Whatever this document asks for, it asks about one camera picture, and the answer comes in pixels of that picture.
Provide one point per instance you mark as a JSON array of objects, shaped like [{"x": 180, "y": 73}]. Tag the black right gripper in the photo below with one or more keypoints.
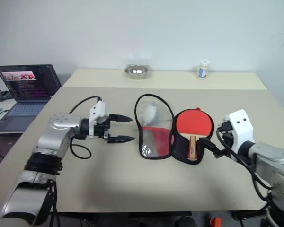
[{"x": 226, "y": 137}]

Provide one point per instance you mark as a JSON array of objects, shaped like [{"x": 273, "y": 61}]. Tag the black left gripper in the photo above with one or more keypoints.
[{"x": 101, "y": 131}]

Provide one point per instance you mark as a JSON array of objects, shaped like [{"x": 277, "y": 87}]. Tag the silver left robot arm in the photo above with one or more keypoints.
[{"x": 52, "y": 139}]

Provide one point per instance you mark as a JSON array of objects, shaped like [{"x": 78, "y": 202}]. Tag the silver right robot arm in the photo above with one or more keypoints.
[{"x": 272, "y": 165}]

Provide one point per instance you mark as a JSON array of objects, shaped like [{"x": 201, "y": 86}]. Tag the red table tennis paddle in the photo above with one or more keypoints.
[{"x": 191, "y": 123}]

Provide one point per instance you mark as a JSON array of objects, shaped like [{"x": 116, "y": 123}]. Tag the white table tennis ball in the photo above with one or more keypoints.
[{"x": 148, "y": 114}]

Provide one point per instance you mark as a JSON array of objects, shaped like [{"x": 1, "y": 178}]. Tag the black clear paddle case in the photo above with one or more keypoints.
[{"x": 156, "y": 144}]

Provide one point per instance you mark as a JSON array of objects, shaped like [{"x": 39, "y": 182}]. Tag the stainless steel bowl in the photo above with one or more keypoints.
[{"x": 136, "y": 71}]

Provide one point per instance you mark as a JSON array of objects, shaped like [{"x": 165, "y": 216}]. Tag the orange plastic object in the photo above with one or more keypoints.
[{"x": 215, "y": 222}]

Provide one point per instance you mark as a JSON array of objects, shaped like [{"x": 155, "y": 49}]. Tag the small white plastic bottle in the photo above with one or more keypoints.
[{"x": 204, "y": 70}]

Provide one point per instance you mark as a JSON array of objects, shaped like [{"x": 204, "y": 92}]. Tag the open laptop computer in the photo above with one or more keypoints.
[{"x": 26, "y": 94}]

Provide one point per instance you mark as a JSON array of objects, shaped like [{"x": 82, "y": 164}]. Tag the black handheld controller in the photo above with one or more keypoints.
[{"x": 3, "y": 95}]

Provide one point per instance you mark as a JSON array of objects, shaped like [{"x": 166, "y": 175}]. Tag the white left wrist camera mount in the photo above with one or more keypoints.
[{"x": 98, "y": 111}]

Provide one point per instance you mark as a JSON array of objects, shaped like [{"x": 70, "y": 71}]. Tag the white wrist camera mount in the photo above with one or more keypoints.
[
  {"x": 98, "y": 111},
  {"x": 239, "y": 127}
]

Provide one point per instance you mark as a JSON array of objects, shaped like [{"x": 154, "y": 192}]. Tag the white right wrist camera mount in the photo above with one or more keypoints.
[{"x": 239, "y": 127}]

